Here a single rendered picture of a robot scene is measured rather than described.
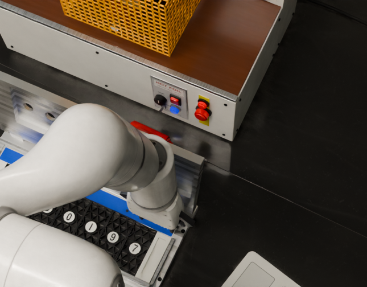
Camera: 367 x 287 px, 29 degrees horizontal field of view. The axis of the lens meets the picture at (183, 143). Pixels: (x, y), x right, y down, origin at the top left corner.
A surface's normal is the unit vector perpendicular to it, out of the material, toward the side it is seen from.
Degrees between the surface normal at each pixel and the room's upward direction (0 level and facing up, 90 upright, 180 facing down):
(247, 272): 0
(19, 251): 9
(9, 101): 76
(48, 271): 1
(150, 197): 90
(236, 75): 0
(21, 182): 51
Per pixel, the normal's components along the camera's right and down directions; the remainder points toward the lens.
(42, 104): -0.42, 0.72
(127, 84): -0.43, 0.84
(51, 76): -0.03, -0.39
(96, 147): 0.69, -0.11
